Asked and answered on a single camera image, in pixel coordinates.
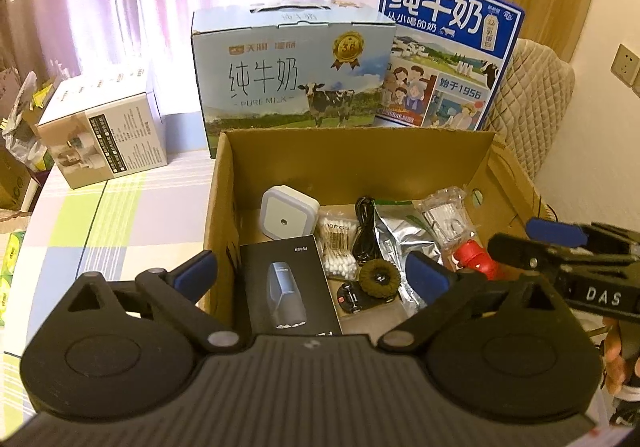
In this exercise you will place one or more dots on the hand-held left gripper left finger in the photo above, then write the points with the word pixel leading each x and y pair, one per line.
pixel 195 272

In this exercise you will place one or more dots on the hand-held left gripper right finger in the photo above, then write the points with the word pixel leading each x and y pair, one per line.
pixel 425 273

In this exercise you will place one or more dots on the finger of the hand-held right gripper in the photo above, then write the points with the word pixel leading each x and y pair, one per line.
pixel 555 228
pixel 520 249

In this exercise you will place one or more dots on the silver foil bag green leaf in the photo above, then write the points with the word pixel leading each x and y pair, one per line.
pixel 395 237

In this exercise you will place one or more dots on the red toy figure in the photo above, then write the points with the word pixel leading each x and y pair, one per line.
pixel 472 259

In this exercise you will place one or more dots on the clear plastic box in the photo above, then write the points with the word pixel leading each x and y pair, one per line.
pixel 445 217

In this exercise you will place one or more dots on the small black red gadget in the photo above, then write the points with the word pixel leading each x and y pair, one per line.
pixel 352 297

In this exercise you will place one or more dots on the cotton swab bag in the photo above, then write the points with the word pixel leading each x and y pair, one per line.
pixel 340 247

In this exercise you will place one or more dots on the black shaver box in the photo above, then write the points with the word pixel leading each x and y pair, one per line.
pixel 285 287

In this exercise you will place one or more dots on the white plug-in night light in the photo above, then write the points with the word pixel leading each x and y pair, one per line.
pixel 287 217

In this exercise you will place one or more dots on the brown cardboard box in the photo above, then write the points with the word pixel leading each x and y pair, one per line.
pixel 300 162

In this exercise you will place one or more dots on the person's right hand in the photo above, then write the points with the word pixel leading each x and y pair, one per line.
pixel 612 352

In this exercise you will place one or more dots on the beige quilted chair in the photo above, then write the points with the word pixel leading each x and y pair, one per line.
pixel 535 92

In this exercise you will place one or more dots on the white appliance box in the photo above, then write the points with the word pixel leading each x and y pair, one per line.
pixel 115 137

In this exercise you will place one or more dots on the green tissue pack bundle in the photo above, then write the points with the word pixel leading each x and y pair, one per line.
pixel 10 277

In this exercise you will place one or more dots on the light blue milk carton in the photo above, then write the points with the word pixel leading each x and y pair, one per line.
pixel 275 77

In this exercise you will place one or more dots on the cardboard box of clutter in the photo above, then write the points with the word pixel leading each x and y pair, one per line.
pixel 20 147

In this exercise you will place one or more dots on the dark blue milk carton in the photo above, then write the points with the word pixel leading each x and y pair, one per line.
pixel 440 27

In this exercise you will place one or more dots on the beige wall socket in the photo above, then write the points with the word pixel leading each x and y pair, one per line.
pixel 636 86
pixel 626 62

